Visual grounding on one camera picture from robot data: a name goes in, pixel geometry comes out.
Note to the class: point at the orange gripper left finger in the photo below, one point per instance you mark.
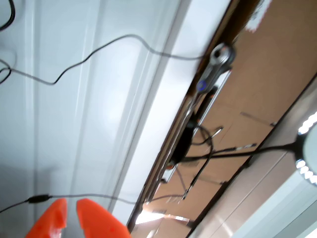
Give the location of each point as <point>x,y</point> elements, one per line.
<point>49,220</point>

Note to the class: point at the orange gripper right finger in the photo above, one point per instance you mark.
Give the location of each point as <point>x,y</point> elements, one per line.
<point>99,220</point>

